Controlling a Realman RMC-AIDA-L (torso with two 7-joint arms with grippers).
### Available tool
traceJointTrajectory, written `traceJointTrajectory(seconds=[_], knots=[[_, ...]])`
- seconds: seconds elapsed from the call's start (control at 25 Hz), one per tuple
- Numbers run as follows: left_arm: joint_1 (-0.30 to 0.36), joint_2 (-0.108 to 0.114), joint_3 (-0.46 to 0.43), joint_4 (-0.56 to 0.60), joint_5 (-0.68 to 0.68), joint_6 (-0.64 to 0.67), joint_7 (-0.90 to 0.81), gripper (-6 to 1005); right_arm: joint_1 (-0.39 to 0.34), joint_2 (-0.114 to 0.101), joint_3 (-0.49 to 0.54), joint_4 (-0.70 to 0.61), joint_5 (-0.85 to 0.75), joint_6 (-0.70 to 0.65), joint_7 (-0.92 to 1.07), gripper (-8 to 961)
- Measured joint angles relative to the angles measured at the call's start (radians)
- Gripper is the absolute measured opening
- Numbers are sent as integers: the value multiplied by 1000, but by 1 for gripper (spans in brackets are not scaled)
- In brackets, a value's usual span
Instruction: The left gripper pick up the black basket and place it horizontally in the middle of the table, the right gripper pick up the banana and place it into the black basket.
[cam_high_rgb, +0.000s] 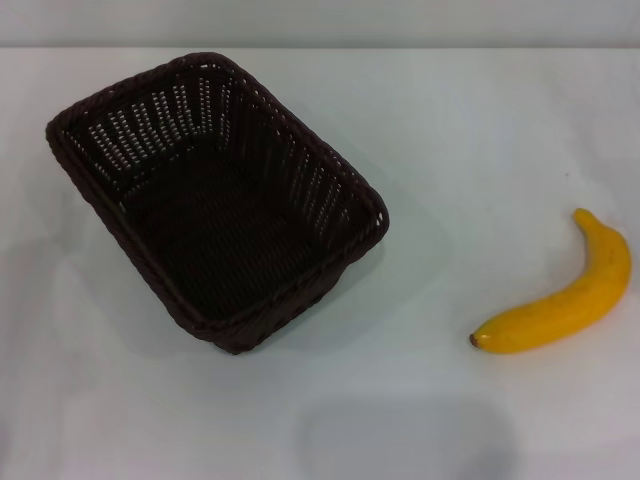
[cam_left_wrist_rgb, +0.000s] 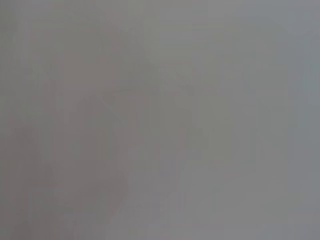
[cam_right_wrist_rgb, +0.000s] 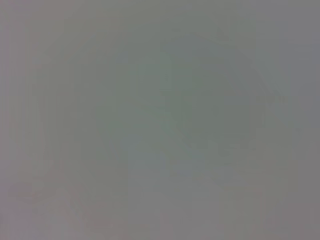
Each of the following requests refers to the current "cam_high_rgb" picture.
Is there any yellow banana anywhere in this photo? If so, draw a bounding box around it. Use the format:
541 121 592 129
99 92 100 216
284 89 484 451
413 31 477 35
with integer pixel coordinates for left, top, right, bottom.
468 207 634 356

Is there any dark brown woven basket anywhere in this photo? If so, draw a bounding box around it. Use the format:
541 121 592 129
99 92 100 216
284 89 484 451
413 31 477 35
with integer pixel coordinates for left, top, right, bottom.
45 51 391 356

